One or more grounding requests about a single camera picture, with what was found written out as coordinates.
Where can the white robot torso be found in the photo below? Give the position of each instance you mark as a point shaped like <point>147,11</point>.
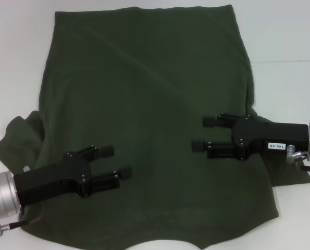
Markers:
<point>162,244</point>

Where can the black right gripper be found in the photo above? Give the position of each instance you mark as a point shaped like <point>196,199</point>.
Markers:
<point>269,135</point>

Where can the dark green shirt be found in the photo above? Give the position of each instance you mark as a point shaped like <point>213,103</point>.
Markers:
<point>144,104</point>

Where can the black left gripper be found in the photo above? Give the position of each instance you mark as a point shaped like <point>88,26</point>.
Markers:
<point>48,179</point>

